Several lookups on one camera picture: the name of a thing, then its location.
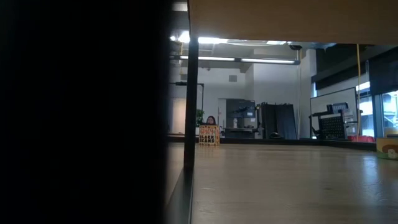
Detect yellow green mushroom can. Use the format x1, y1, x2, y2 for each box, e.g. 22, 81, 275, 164
375, 136, 398, 161

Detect dark background desk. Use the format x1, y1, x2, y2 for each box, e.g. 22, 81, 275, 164
223, 126, 261, 139

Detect black window blind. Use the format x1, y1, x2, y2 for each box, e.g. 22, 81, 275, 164
368, 46, 398, 96

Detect white door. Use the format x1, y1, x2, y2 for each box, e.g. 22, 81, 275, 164
170, 97, 187, 134

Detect green potted plant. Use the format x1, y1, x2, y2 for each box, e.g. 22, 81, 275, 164
195, 108, 205, 127

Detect wooden shelf board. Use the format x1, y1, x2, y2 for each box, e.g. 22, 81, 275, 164
187, 0, 398, 45

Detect black folding panels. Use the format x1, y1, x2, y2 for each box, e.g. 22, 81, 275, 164
260, 101, 299, 140

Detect black shelf corner post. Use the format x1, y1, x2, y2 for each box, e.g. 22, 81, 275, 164
0, 0, 170, 224

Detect whiteboard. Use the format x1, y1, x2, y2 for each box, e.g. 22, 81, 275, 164
309, 86, 358, 138

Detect long ceiling light bar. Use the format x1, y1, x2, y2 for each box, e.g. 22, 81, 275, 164
170, 54, 301, 65

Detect black pegboard cart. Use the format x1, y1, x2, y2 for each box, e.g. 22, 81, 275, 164
308, 101, 364, 141

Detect bright ceiling light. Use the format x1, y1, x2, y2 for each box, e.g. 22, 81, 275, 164
169, 30, 229, 45

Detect black background station frame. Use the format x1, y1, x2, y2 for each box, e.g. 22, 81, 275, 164
169, 81, 205, 135

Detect red bins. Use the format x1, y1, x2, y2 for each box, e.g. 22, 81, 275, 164
346, 134, 377, 144

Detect spicy black beans can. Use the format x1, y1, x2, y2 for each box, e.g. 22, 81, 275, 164
198, 124, 221, 146

